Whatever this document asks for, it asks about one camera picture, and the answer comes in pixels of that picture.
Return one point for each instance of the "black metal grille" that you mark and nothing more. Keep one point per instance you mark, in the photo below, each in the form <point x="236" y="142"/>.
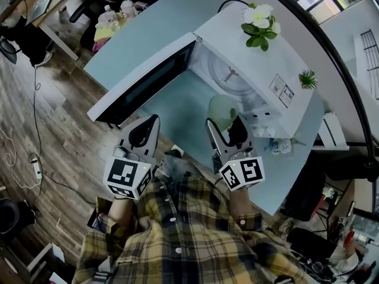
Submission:
<point x="370" y="49"/>

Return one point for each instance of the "person's grey jeans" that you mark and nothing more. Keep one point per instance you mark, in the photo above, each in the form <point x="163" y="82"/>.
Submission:
<point x="171" y="167"/>

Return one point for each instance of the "black bag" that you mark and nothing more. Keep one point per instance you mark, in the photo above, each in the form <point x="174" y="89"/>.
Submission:
<point x="311" y="244"/>

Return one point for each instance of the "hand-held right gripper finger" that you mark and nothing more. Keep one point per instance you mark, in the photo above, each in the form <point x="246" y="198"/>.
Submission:
<point x="240" y="135"/>
<point x="216" y="146"/>

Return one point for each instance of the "person's yellow plaid shirt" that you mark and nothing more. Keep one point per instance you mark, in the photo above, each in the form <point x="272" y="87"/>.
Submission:
<point x="189" y="241"/>

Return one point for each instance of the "person's right forearm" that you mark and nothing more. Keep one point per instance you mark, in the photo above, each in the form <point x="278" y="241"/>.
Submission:
<point x="240" y="203"/>

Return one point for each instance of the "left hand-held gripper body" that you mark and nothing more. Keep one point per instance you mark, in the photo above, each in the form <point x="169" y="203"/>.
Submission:
<point x="122" y="171"/>

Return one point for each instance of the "black smartphone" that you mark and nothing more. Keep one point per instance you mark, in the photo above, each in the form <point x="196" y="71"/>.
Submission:
<point x="94" y="214"/>

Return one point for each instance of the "grey laptop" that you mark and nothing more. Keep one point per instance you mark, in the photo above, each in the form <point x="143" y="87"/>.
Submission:
<point x="40" y="9"/>

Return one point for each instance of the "white power strip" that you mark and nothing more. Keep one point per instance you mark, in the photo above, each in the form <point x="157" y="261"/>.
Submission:
<point x="38" y="171"/>

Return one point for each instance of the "small white figurine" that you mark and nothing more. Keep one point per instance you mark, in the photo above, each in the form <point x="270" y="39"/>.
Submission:
<point x="329" y="191"/>

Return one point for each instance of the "white low shelf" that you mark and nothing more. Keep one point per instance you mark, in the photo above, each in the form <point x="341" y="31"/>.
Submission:
<point x="41" y="259"/>

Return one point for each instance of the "translucent green cup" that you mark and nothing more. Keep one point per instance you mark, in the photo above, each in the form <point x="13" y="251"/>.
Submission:
<point x="220" y="111"/>

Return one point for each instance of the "pink cloth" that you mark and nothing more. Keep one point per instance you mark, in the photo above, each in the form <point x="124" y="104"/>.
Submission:
<point x="99" y="45"/>

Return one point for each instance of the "black railing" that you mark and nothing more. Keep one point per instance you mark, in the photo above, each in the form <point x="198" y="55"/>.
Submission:
<point x="371" y="170"/>

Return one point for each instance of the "small spiky potted plant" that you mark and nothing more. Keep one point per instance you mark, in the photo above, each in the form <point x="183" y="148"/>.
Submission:
<point x="308" y="80"/>

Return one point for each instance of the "small black white patterned block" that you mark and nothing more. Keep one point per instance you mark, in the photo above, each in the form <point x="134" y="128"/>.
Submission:
<point x="343" y="220"/>

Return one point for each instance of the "yellow cloth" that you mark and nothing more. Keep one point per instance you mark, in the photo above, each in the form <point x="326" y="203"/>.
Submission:
<point x="106" y="32"/>

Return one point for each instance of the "person's left forearm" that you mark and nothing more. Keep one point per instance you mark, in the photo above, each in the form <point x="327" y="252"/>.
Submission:
<point x="120" y="213"/>

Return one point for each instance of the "black office chair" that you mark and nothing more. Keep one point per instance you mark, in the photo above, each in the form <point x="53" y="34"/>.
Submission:
<point x="86" y="7"/>

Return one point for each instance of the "white artificial flower bouquet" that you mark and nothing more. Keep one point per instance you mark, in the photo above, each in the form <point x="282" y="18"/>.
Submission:
<point x="282" y="145"/>

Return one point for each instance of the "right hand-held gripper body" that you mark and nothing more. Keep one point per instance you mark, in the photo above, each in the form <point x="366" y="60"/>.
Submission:
<point x="248" y="171"/>

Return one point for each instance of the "white microwave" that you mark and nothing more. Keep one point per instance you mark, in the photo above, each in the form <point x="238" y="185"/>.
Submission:
<point x="257" y="67"/>

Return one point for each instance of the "clear plastic bottle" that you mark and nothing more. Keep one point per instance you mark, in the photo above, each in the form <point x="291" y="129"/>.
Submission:
<point x="108" y="16"/>

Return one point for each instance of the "white flower potted plant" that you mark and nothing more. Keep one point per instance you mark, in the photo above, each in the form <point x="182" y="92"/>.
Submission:
<point x="259" y="18"/>

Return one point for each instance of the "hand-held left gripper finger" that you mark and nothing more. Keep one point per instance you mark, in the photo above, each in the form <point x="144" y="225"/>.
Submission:
<point x="155" y="142"/>
<point x="125" y="139"/>

